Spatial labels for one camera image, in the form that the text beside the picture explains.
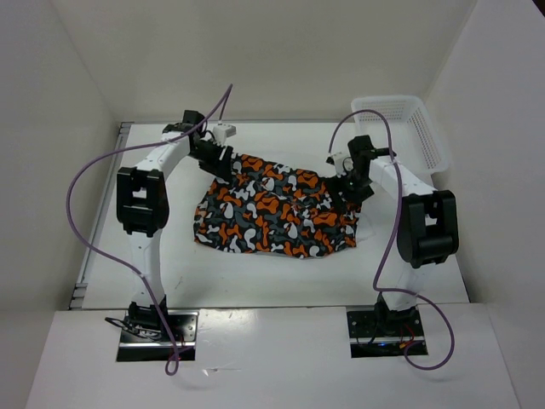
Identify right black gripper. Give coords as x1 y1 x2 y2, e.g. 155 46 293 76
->
324 167 375 216

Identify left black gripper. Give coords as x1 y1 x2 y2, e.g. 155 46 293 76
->
188 139 233 181

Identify orange camouflage shorts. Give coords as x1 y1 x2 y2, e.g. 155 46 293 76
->
193 153 361 259

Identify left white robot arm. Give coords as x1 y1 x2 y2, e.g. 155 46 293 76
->
116 111 237 341

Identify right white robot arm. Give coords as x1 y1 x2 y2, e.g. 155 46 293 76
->
327 135 459 335

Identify white plastic basket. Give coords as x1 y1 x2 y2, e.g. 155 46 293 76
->
351 95 450 175

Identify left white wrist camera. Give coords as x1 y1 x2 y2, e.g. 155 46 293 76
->
212 124 237 145

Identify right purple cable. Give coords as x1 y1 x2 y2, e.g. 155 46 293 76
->
327 109 456 371

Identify purple cable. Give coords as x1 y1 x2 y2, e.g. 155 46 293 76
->
66 84 234 376
327 109 456 371

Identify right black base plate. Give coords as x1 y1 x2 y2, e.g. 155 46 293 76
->
347 307 428 358

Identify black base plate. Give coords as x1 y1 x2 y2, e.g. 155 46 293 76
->
108 310 199 362
347 307 428 358

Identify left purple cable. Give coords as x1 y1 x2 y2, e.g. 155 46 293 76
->
66 84 234 376

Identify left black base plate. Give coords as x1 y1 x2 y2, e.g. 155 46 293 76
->
108 310 199 362

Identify aluminium table edge rail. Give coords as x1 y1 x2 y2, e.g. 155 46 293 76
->
67 121 134 310

